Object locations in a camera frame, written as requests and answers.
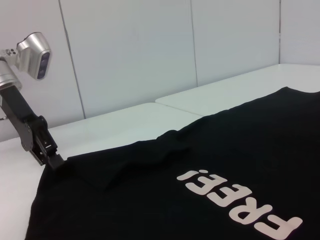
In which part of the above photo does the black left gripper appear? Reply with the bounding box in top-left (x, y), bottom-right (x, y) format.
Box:
top-left (0, 86), bottom-right (65, 172)

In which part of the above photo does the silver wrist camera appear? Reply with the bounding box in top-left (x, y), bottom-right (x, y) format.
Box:
top-left (16, 31), bottom-right (53, 82)

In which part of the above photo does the black shirt with FREE print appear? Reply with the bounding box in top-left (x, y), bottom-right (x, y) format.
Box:
top-left (23, 86), bottom-right (320, 240)

